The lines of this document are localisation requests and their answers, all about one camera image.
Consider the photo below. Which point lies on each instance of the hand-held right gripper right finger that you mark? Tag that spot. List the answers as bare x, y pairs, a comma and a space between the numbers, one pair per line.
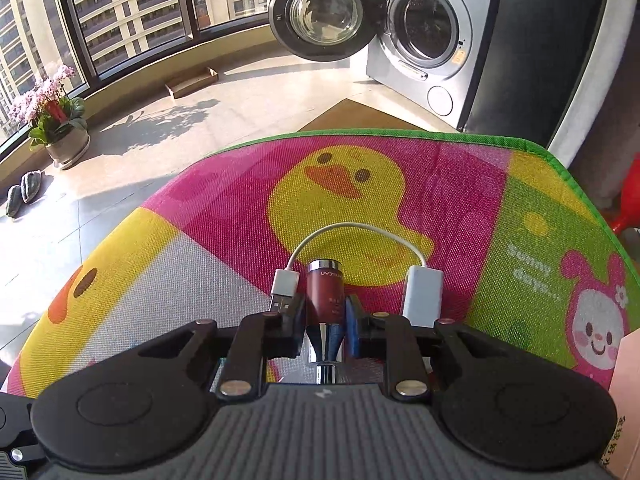
354, 331

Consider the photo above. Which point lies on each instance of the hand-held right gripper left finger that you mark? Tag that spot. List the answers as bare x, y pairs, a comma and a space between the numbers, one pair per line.
292, 327

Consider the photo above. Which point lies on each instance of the dark red chrome bottle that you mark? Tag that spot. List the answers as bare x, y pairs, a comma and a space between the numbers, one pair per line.
325, 295

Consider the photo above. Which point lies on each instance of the pink cardboard box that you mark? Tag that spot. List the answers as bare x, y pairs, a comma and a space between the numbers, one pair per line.
626, 400

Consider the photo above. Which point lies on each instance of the colourful cartoon play mat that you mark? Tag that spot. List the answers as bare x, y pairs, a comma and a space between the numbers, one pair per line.
350, 200

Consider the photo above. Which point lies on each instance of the brown floor mat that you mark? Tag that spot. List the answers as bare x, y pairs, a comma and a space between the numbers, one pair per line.
360, 116

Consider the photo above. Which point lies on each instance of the flat cardboard box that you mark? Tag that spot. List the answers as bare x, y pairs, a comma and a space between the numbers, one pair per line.
192, 82

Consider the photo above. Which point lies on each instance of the potted pink orchid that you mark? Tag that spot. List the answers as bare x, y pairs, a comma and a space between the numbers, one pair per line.
65, 145

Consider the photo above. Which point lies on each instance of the silver washing machine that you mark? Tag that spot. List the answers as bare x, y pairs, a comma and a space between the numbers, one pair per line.
465, 60

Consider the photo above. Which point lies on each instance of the black window frame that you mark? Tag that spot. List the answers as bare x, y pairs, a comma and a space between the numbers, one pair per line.
75, 20

